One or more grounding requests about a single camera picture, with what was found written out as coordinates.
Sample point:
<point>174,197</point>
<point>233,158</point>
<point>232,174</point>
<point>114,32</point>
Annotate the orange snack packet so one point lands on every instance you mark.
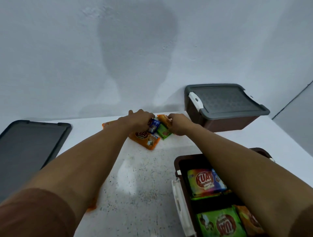
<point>92,206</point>
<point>106,124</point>
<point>163,119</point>
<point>145,140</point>
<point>249,219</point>

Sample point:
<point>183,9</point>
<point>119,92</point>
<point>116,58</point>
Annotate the person's left forearm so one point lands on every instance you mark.
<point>85,163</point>

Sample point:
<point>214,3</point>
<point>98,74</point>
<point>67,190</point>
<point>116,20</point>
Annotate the green snack packet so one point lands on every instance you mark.
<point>163,132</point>
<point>220,223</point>

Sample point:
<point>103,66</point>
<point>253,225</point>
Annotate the person's right hand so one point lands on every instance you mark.
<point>181,124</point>

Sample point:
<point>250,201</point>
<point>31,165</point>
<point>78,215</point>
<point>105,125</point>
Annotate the multicoloured snack packet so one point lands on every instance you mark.
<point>203,182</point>

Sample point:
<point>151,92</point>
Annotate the person's right forearm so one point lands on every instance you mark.
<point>244,175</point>

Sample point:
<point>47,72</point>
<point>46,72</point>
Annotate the person's left hand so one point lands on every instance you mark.
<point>138,120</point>

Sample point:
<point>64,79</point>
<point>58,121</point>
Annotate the blue snack packet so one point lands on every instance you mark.
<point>153,125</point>

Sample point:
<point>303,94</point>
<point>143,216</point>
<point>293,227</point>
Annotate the dark grey lid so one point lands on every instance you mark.
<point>29,151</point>
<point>225,100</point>

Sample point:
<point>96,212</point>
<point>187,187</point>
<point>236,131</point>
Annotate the brown sleeve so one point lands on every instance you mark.
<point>34,214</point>

